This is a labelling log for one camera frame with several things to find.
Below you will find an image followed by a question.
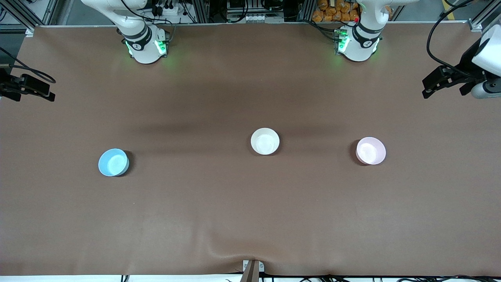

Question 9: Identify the pink bowl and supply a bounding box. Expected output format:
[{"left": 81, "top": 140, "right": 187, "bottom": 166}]
[{"left": 355, "top": 137, "right": 387, "bottom": 166}]

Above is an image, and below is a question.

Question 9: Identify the blue bowl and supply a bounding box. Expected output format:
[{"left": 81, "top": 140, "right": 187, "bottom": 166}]
[{"left": 98, "top": 148, "right": 130, "bottom": 177}]

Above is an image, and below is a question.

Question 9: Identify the white bowl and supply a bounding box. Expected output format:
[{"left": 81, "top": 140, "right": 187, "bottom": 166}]
[{"left": 250, "top": 128, "right": 280, "bottom": 155}]

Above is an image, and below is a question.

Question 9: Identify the orange food pile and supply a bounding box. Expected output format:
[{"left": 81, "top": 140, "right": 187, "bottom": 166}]
[{"left": 312, "top": 0, "right": 360, "bottom": 22}]

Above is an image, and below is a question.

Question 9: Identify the white power strip with plugs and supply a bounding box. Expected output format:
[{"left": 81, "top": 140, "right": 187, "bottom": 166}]
[{"left": 151, "top": 0, "right": 177, "bottom": 17}]

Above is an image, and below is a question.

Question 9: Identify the brown table cover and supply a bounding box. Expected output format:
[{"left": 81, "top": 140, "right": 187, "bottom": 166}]
[{"left": 0, "top": 22, "right": 501, "bottom": 277}]

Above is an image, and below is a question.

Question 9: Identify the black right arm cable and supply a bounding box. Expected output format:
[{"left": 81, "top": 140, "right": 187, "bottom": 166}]
[{"left": 0, "top": 46, "right": 56, "bottom": 85}]

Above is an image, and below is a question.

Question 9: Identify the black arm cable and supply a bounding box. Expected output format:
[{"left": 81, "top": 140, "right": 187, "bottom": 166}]
[
  {"left": 427, "top": 0, "right": 476, "bottom": 75},
  {"left": 0, "top": 46, "right": 56, "bottom": 85}
]

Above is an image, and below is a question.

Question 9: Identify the aluminium frame profile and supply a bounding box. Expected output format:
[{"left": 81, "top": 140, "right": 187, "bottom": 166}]
[
  {"left": 299, "top": 0, "right": 314, "bottom": 22},
  {"left": 196, "top": 0, "right": 210, "bottom": 23},
  {"left": 37, "top": 0, "right": 59, "bottom": 26},
  {"left": 468, "top": 0, "right": 501, "bottom": 33}
]

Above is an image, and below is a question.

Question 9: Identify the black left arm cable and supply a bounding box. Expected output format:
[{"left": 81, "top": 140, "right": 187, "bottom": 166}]
[{"left": 427, "top": 0, "right": 476, "bottom": 75}]

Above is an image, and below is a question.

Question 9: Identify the metal bracket plate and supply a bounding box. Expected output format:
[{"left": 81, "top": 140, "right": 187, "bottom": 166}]
[{"left": 243, "top": 260, "right": 265, "bottom": 273}]

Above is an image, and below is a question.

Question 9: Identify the grey camera pole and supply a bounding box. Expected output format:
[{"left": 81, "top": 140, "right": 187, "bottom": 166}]
[{"left": 240, "top": 260, "right": 260, "bottom": 282}]

